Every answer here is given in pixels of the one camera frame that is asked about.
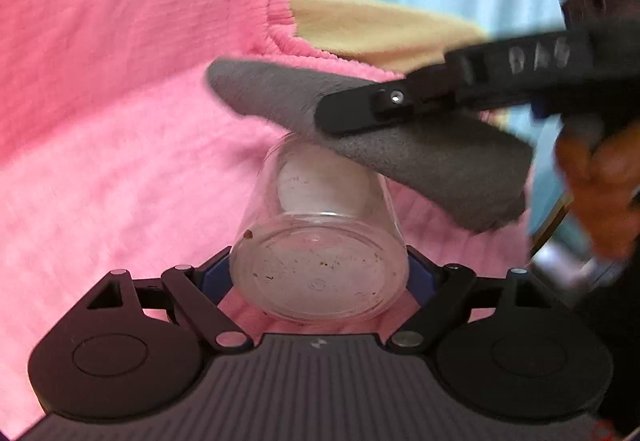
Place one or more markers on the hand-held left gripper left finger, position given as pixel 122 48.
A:
pixel 216 273

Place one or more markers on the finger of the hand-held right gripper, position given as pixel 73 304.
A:
pixel 370 108

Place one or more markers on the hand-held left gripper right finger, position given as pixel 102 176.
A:
pixel 419 277

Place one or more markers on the grey cleaning cloth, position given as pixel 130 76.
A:
pixel 450 166

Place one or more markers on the clear glass cup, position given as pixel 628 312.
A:
pixel 320 261

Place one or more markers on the person's right hand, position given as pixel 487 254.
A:
pixel 605 191

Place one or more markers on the pale yellow cloth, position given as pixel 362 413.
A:
pixel 380 31

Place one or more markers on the pink ribbed blanket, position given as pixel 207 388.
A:
pixel 115 121

